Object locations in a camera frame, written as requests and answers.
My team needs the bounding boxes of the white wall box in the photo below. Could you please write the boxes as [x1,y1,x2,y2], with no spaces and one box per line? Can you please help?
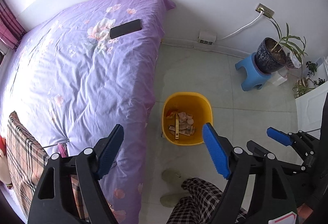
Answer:
[198,30,217,45]

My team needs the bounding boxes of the yellow trash bin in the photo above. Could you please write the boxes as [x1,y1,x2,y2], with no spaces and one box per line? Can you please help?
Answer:
[161,92,213,146]

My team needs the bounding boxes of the pink clip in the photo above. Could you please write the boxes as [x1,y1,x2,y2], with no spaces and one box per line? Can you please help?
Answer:
[57,143,68,158]

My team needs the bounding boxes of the dark blue flower pot plant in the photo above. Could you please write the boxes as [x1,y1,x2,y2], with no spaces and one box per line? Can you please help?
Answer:
[255,18,307,74]

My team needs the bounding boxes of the white power cable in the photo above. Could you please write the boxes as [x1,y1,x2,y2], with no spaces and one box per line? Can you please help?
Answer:
[216,11,265,41]

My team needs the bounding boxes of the plaid beige blanket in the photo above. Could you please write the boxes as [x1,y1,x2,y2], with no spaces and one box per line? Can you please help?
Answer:
[6,110,85,221]

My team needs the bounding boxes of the long yellow box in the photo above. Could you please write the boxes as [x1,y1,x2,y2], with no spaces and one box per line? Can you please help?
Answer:
[175,113,179,141]

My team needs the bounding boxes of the right pink curtain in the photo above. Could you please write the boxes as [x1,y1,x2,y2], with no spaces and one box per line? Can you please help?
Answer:
[0,0,26,50]

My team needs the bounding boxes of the person's plaid trouser legs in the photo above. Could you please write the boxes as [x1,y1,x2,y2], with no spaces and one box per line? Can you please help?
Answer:
[166,177,247,224]

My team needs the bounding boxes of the grey slipper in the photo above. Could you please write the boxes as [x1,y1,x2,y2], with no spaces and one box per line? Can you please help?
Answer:
[161,168,188,186]
[159,193,190,208]

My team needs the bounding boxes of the blue plastic stool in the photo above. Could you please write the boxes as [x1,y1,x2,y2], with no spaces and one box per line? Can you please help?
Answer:
[235,53,271,91]

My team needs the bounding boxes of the wall socket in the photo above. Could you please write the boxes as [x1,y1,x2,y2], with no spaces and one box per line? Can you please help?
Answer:
[255,3,275,19]

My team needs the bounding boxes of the black smartphone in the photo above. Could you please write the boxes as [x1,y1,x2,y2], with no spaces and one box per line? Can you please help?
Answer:
[109,19,142,39]

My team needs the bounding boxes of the red and cream plush toy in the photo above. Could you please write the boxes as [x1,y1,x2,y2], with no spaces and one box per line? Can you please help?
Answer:
[0,137,13,189]

